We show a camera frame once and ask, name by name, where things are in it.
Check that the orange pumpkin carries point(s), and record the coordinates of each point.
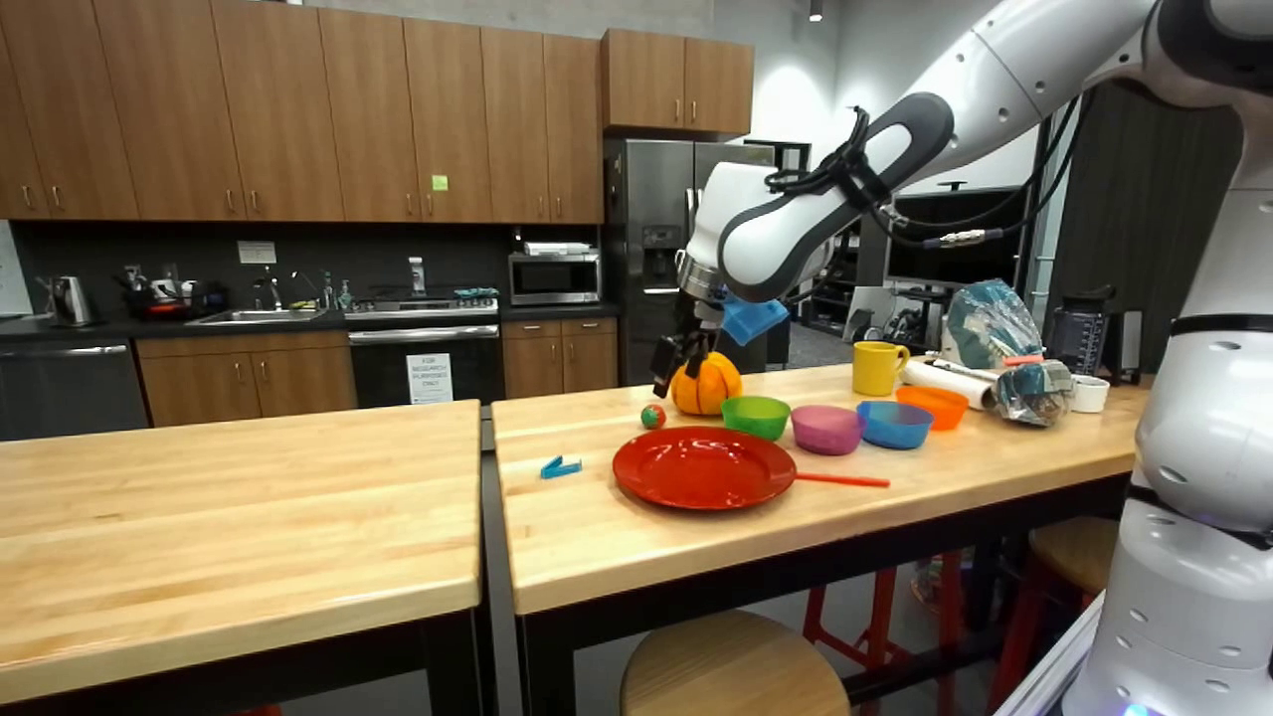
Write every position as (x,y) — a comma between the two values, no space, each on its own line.
(709,386)

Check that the white ramekin cup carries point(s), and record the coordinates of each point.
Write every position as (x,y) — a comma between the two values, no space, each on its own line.
(1089,395)

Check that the plastic bag of bread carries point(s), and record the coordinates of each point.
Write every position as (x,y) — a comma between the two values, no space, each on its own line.
(994,326)

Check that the blue bowl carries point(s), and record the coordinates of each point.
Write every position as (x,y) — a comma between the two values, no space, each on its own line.
(894,423)

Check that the blue wrist camera box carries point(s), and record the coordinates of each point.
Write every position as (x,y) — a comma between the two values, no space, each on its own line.
(754,320)

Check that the round wooden stool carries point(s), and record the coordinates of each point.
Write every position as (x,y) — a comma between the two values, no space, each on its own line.
(731,665)

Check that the yellow mug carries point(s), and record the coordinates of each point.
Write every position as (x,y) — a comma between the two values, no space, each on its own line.
(876,368)

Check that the paper towel roll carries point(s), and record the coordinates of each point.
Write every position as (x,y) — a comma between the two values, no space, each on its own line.
(970,386)

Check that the black refrigerator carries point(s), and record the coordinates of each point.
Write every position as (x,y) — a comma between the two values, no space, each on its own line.
(652,202)

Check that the green bowl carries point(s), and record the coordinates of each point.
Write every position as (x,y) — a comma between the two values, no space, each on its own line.
(759,414)

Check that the red stick utensil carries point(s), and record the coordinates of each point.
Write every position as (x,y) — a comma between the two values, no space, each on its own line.
(844,480)

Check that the red plate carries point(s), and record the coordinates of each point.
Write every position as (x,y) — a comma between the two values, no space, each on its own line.
(702,472)

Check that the upper wooden cabinets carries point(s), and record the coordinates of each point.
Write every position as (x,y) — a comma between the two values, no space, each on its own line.
(264,108)

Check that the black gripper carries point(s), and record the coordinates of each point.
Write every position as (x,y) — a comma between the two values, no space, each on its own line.
(681,348)

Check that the black oven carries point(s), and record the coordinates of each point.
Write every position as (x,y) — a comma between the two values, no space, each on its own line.
(429,352)

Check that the pink purple bowl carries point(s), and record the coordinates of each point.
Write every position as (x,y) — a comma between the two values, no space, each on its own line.
(824,427)

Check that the orange bowl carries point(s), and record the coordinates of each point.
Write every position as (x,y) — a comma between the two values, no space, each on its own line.
(942,403)

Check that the small blue clip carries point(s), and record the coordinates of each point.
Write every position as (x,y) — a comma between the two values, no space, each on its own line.
(559,466)

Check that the silver microwave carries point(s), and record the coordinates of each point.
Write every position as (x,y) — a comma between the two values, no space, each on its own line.
(553,281)

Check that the electric kettle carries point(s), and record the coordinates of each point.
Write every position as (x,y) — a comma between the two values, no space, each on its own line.
(69,300)

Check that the black dishwasher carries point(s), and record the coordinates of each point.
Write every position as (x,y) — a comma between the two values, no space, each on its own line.
(69,386)

